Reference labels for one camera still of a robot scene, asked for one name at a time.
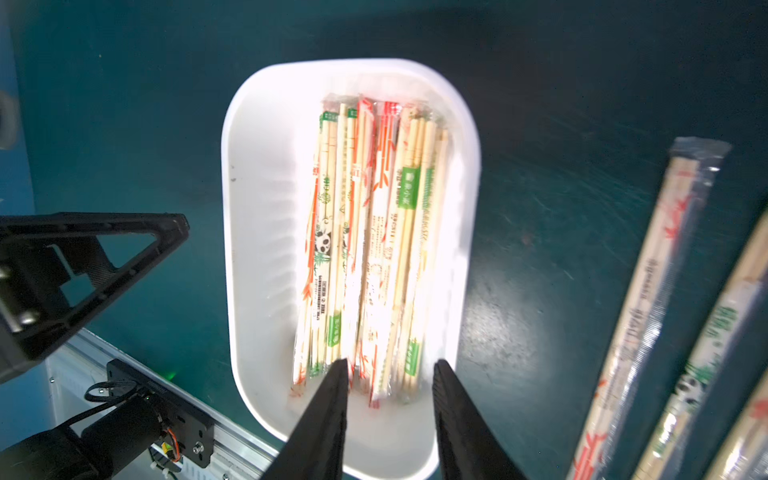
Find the wrapped chopsticks red print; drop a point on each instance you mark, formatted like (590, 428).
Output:
(368, 205)

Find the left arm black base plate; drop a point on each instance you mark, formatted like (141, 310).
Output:
(193, 428)

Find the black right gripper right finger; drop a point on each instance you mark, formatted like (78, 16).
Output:
(467, 448)

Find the wrapped chopsticks green label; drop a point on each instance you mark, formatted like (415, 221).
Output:
(419, 141)

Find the front aluminium mounting rail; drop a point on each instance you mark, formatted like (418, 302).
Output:
(125, 427)

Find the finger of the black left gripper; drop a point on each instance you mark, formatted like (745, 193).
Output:
(56, 276)

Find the white plastic storage box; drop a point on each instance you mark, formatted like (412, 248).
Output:
(267, 147)

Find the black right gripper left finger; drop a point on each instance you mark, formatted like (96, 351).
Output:
(315, 448)

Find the chopsticks pair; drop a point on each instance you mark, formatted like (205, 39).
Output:
(743, 455)
(694, 163)
(743, 291)

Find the wrapped chopsticks panda print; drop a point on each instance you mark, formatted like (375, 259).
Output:
(320, 330)

